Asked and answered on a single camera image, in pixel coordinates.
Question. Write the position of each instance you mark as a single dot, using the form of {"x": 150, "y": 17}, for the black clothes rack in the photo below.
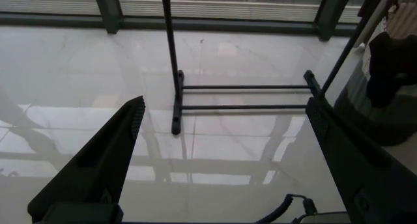
{"x": 176, "y": 97}

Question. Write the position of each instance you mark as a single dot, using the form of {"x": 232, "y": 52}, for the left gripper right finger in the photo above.
{"x": 391, "y": 191}

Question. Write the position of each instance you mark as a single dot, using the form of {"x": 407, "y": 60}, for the window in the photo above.
{"x": 211, "y": 23}

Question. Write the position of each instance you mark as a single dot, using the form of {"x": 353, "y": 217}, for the white laundry basket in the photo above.
{"x": 374, "y": 126}

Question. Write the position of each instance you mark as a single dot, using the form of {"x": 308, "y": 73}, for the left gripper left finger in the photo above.
{"x": 78, "y": 191}

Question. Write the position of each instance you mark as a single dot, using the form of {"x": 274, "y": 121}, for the black garment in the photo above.
{"x": 387, "y": 64}

